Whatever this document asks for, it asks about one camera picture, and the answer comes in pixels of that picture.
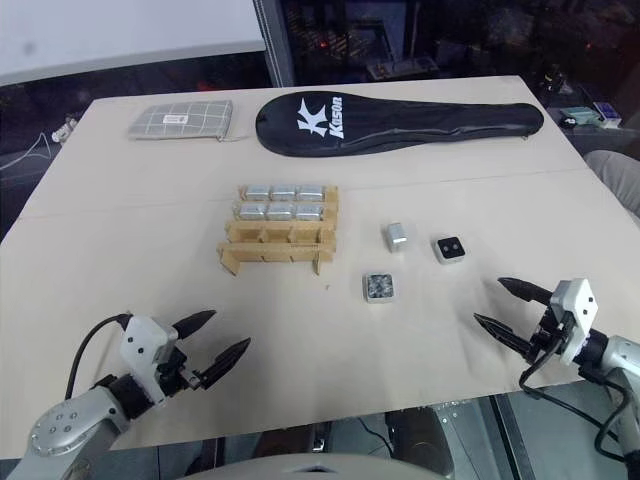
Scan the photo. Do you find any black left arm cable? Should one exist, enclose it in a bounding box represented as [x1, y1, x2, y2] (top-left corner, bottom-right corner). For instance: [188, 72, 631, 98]
[64, 312, 134, 401]

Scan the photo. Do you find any dark rounded shape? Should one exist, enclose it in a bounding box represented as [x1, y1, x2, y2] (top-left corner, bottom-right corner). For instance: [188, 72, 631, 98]
[383, 405, 454, 476]

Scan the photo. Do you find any pale rounded robot body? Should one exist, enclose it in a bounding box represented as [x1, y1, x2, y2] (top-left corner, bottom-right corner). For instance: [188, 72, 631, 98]
[212, 451, 454, 480]

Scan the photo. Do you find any grey metal post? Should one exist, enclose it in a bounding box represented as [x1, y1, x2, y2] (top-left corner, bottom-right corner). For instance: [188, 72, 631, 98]
[251, 0, 297, 87]

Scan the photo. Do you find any silver block patterned top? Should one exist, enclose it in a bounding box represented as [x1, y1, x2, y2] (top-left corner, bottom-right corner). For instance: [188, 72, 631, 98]
[361, 271, 400, 305]

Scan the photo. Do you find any white block black top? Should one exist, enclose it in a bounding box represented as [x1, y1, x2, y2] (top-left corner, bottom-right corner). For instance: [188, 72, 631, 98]
[431, 234, 468, 265]

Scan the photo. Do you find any grey checked fabric pouch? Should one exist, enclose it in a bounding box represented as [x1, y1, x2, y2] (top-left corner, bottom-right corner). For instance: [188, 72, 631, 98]
[126, 99, 250, 145]

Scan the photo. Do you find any black racket bag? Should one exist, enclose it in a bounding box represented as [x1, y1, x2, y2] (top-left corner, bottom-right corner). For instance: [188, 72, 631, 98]
[254, 90, 546, 159]

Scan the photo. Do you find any blue box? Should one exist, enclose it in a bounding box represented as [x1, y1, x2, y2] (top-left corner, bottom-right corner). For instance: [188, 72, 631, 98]
[593, 101, 623, 127]

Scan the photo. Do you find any person's beige trouser leg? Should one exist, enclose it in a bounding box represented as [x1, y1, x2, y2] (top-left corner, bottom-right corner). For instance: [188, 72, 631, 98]
[583, 149, 640, 220]

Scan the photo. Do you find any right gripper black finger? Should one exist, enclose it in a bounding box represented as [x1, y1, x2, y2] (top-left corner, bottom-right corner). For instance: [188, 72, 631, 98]
[496, 277, 556, 306]
[472, 313, 540, 364]

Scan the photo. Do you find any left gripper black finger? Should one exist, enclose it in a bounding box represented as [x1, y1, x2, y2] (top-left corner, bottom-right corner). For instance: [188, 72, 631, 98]
[171, 309, 218, 344]
[199, 337, 252, 390]

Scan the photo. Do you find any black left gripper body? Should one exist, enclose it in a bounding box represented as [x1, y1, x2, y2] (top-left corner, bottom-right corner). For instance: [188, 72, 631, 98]
[157, 341, 211, 397]

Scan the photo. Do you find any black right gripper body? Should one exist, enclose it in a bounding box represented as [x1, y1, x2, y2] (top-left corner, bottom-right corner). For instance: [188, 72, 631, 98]
[529, 302, 576, 359]

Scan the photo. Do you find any wooden slotted rack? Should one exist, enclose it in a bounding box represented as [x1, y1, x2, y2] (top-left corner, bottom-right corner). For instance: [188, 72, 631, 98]
[215, 183, 342, 278]

